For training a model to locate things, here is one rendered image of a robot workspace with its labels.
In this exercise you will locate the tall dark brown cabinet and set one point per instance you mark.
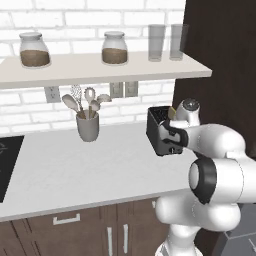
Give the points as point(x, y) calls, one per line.
point(220, 60)

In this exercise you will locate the brown drawer front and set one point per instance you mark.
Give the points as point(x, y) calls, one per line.
point(63, 230)

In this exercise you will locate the pale ladle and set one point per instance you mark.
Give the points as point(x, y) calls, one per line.
point(103, 98)

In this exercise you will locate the glass jar with brown contents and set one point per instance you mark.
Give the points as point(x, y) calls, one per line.
point(114, 48)
point(34, 50)

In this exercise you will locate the white wall switch plate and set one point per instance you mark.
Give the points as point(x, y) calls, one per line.
point(116, 89)
point(131, 88)

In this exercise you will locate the white wall socket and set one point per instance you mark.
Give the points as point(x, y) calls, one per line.
point(52, 94)

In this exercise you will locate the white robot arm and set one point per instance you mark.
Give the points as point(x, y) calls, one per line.
point(216, 173)

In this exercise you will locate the black toaster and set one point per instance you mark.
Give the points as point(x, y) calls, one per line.
point(155, 130)

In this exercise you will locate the black hob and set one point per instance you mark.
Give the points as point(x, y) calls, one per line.
point(8, 165)

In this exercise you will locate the white wall shelf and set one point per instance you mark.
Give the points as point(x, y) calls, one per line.
point(100, 68)

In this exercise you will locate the pale pasta spoon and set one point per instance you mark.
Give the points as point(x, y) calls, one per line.
point(89, 95)

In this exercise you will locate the clear drinking glass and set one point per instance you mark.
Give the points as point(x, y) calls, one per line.
point(156, 42)

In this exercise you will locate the brown cupboard door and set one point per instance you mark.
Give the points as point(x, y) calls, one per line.
point(109, 230)
point(140, 230)

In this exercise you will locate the small pale wooden spoon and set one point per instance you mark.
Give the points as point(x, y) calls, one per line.
point(94, 106)

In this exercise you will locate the pale slotted spatula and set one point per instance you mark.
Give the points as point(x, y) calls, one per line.
point(77, 93)

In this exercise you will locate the grey utensil pot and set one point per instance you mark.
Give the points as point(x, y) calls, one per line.
point(87, 128)

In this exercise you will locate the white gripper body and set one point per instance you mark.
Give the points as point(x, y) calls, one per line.
point(165, 125)

